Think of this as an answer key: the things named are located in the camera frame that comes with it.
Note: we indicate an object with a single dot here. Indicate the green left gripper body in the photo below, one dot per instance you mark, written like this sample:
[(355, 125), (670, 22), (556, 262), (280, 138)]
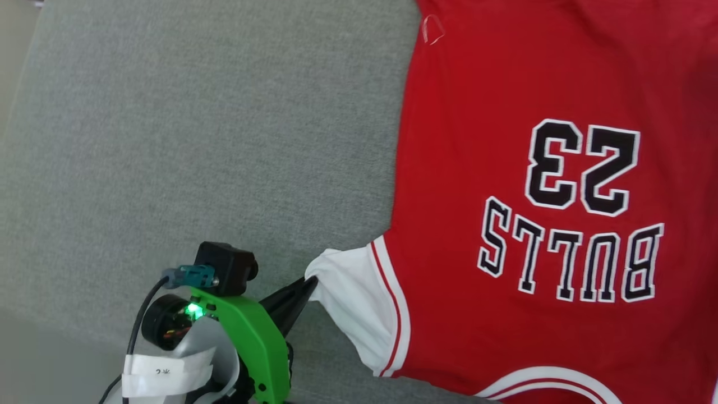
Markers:
[(252, 336)]

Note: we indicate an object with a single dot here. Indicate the black round left gripper motor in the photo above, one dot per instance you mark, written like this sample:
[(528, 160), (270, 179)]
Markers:
[(165, 322)]

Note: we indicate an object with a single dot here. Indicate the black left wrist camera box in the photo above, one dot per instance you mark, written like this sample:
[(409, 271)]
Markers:
[(227, 268)]

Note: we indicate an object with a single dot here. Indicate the red white basketball jersey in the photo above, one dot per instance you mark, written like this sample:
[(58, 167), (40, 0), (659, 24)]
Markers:
[(505, 112)]

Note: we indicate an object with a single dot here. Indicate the white paper label strip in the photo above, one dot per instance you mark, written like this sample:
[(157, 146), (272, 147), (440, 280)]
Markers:
[(162, 373)]

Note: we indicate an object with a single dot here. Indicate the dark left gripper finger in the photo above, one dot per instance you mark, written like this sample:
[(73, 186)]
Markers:
[(294, 314), (286, 300)]

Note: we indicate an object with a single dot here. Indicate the teal left camera connector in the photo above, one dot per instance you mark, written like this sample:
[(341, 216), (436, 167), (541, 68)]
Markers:
[(193, 276)]

